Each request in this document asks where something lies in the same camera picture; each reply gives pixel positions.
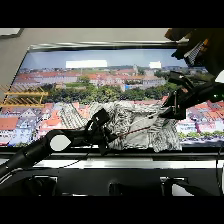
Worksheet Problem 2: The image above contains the brown garment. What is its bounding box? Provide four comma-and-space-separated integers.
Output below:
164, 28, 196, 42

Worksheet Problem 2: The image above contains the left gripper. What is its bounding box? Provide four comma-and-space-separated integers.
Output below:
87, 122, 117, 149

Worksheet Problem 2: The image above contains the black and white striped shirt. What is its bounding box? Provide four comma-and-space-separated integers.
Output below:
59, 99, 184, 154

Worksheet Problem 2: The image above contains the white checked garment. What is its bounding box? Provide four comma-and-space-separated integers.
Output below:
183, 40, 205, 66

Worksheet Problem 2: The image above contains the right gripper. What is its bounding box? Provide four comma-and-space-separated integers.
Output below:
158, 89, 188, 121

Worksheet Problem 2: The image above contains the silver frame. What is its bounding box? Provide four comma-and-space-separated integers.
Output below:
0, 155, 224, 197

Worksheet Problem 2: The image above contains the brown clothes hanger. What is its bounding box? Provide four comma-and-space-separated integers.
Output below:
118, 124, 159, 138

